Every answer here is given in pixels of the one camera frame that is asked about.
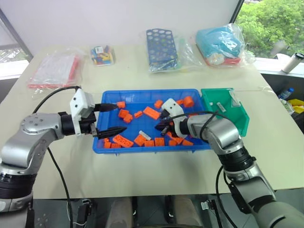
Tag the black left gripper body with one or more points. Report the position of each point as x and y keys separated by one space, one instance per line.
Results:
x=87 y=124

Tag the clear plastic bag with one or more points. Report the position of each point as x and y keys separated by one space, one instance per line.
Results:
x=188 y=55

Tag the bag with teal cloth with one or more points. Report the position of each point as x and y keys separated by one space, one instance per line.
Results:
x=221 y=45

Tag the green plastic bin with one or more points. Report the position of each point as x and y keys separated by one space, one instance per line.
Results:
x=213 y=97

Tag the flat orange brick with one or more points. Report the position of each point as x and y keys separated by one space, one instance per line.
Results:
x=152 y=112

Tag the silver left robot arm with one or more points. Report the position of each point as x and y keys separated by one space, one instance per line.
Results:
x=35 y=128

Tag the silver battery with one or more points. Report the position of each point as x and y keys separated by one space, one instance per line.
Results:
x=221 y=107
x=235 y=100
x=145 y=134

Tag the plastic bag with red strips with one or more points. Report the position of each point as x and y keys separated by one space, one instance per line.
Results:
x=55 y=71

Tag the clear water bottle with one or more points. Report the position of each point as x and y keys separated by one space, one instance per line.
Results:
x=286 y=93

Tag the clear plastic strip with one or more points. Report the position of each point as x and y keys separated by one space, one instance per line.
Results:
x=263 y=88

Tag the blue plastic bin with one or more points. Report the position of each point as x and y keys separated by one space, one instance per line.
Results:
x=142 y=95

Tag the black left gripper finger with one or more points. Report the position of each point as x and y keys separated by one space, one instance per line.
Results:
x=105 y=107
x=111 y=132

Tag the small orange brick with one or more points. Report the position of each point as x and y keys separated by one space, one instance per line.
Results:
x=179 y=102
x=121 y=104
x=138 y=114
x=128 y=118
x=116 y=145
x=173 y=143
x=158 y=104
x=179 y=140
x=149 y=143
x=123 y=113
x=107 y=145
x=169 y=135
x=187 y=143
x=107 y=140

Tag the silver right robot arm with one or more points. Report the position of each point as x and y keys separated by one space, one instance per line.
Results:
x=223 y=133

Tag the orange square brick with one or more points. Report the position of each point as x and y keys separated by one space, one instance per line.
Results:
x=159 y=141
x=139 y=140

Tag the blue test tube rack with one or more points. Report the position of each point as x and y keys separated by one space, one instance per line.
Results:
x=161 y=50

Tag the dark grey battery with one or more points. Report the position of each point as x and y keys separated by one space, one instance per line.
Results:
x=164 y=132

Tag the orange cylinder block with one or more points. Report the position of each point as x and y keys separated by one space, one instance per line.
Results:
x=188 y=101

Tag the small bag of coloured bricks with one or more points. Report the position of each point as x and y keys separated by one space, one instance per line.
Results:
x=102 y=55

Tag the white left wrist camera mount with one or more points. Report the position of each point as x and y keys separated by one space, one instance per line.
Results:
x=79 y=102

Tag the long orange brick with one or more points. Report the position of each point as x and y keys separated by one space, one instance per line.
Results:
x=123 y=140

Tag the white tumbler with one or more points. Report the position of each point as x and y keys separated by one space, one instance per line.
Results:
x=292 y=62

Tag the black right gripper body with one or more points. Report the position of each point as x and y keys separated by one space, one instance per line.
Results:
x=169 y=123

